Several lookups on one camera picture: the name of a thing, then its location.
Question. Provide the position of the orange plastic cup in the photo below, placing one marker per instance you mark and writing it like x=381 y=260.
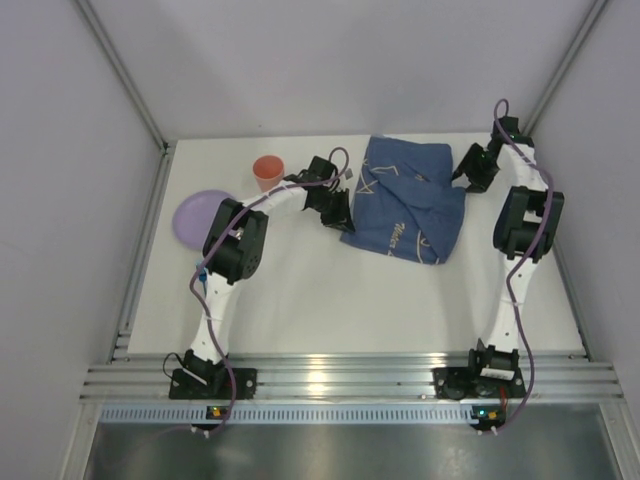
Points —
x=268 y=171

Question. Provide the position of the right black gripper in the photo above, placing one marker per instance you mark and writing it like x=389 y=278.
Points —
x=476 y=167

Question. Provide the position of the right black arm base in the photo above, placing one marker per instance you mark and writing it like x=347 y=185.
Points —
x=488 y=375

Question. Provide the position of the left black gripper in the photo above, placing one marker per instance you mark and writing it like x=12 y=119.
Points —
x=333 y=206

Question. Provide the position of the aluminium frame rail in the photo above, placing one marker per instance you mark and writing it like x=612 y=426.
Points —
x=334 y=378

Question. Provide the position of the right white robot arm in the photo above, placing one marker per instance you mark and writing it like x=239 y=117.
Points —
x=525 y=228

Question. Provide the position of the blue plastic fork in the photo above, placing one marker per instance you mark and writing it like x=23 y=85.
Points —
x=202 y=275

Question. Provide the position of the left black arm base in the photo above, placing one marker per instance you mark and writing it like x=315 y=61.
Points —
x=197 y=379

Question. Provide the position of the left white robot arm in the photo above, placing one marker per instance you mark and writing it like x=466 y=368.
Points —
x=234 y=248

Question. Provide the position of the purple plastic plate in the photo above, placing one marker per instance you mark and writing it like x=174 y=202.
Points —
x=192 y=219

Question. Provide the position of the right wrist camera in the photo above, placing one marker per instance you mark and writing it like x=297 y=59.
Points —
x=505 y=126

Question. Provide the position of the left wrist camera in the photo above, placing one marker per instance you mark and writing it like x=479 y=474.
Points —
x=320 y=170

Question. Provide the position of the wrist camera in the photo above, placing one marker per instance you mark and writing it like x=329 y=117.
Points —
x=505 y=126
x=320 y=170

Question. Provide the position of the blue fish-print cloth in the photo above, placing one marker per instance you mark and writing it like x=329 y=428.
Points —
x=404 y=204

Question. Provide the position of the perforated cable duct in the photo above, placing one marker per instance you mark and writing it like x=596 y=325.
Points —
x=298 y=414

